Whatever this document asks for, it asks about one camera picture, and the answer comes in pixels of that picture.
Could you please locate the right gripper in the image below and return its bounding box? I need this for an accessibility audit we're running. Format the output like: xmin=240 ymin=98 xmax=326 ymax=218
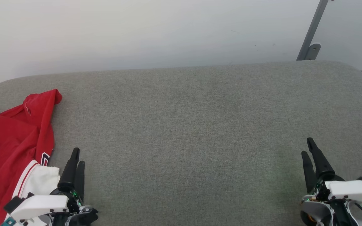
xmin=300 ymin=137 xmax=358 ymax=226

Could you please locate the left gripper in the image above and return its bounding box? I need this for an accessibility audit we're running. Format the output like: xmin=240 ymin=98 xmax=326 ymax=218
xmin=50 ymin=148 xmax=99 ymax=226

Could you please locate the red and white jersey shirt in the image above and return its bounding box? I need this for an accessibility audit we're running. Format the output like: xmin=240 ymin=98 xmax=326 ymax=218
xmin=0 ymin=89 xmax=63 ymax=226

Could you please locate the grey metal post bracket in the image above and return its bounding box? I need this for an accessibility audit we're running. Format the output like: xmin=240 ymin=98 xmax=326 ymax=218
xmin=304 ymin=43 xmax=321 ymax=61

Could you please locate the grey metal post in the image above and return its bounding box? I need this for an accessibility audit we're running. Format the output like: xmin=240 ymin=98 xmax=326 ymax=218
xmin=296 ymin=0 xmax=329 ymax=61

